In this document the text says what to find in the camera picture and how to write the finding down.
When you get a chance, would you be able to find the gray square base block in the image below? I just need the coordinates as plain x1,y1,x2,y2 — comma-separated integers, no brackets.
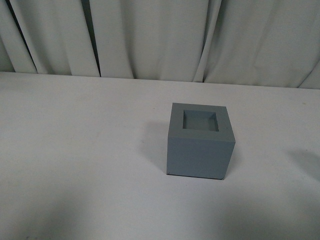
166,103,236,180

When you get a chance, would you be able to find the white pleated curtain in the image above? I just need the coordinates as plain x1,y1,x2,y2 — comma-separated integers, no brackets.
0,0,320,89

